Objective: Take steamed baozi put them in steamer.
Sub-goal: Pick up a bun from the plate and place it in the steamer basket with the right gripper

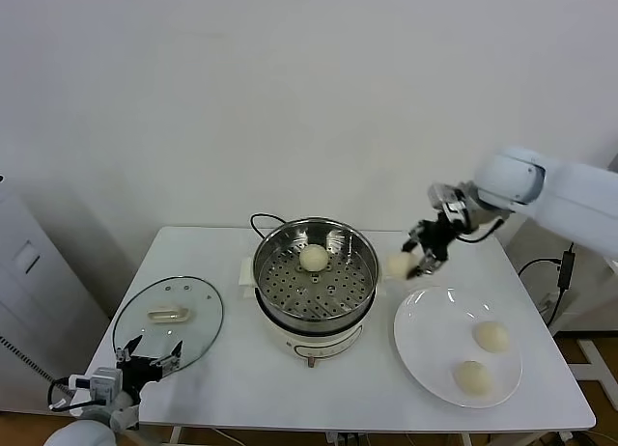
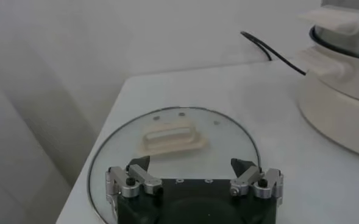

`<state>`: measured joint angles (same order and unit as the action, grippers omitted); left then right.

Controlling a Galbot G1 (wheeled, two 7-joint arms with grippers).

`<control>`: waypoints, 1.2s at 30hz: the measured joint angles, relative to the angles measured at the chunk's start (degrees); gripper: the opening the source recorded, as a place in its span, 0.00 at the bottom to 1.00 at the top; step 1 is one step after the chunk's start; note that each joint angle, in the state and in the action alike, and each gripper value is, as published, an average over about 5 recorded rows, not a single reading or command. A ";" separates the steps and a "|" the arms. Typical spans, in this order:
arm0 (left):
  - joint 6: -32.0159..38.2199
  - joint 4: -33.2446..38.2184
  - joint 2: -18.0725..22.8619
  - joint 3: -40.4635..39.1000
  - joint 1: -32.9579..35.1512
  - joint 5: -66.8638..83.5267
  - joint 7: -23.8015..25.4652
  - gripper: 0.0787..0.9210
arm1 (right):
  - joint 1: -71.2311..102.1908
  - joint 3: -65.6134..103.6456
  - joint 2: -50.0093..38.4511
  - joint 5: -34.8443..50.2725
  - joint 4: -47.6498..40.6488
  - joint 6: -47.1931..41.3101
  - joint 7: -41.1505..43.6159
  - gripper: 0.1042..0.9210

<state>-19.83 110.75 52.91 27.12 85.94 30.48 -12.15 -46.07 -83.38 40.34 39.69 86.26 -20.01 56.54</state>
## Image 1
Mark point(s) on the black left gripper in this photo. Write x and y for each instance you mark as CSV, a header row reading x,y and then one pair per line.
x,y
137,370

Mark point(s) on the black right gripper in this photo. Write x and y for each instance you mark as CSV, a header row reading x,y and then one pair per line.
x,y
437,236

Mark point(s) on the white steamed baozi bun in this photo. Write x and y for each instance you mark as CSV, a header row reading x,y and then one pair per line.
x,y
473,378
400,266
314,258
492,336

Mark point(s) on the round glass pot lid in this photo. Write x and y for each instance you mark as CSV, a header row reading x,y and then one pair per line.
x,y
203,315

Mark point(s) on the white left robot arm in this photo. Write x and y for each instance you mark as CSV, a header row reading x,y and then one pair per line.
x,y
77,431

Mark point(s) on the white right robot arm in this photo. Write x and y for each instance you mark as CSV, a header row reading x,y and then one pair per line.
x,y
555,195

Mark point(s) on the steel perforated steamer basket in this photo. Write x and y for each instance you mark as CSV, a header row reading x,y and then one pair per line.
x,y
289,291

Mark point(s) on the white round plate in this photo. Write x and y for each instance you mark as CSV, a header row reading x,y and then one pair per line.
x,y
434,330

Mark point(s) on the white power plug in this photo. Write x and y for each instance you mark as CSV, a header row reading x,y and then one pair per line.
x,y
548,302

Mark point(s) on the white electric cooker pot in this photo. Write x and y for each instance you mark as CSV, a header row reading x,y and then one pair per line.
x,y
314,340

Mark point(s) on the white floor cabinet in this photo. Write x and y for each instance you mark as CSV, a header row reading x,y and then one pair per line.
x,y
29,282

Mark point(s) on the white side desk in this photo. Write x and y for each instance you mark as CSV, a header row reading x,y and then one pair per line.
x,y
594,296

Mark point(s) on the white floor stand base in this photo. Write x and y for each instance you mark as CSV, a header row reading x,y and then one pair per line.
x,y
596,364

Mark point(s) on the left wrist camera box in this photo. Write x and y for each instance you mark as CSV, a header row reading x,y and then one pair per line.
x,y
103,381

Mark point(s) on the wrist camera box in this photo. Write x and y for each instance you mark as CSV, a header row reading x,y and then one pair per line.
x,y
103,381
446,197

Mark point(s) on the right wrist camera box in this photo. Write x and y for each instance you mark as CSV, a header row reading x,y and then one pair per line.
x,y
446,197

